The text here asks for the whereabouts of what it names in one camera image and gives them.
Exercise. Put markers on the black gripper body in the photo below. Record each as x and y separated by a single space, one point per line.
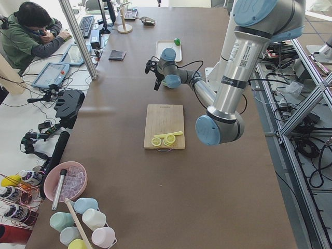
158 77

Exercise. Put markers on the wooden mug tree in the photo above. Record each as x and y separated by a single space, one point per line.
123 28

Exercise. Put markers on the steel scoop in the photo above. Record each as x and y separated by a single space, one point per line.
146 20

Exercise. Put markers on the upper lemon slice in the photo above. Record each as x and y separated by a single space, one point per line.
169 140

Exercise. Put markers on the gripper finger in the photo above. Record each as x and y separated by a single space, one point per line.
157 85

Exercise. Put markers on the black framed glass rack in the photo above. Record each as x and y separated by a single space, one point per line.
130 14

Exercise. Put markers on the cream rabbit tray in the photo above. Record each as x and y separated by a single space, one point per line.
162 44

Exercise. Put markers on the bamboo cutting board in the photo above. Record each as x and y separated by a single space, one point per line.
163 119

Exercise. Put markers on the lower lemon slice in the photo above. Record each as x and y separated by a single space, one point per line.
156 141

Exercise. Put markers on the green lime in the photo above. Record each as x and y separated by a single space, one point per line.
177 41

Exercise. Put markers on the aluminium frame post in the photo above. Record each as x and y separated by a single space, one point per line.
78 37

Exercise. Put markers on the pink bowl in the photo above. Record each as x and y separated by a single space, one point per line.
74 184

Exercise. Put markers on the grey folded cloth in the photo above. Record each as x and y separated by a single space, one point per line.
117 55

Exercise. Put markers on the lower teach pendant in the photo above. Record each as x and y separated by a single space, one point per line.
51 74

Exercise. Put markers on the lemon slice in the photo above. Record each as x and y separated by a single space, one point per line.
156 141
169 140

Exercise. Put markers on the teach pendant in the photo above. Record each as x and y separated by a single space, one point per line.
72 56
51 74

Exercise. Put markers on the seated person green hoodie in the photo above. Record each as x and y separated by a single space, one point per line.
31 33

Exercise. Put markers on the upper teach pendant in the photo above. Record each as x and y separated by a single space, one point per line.
72 56

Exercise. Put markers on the black keyboard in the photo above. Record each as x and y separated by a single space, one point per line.
85 25

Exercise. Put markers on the pastel cup rack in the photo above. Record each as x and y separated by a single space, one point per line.
83 225

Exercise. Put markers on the steel muddler rod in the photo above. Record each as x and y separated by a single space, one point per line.
57 194

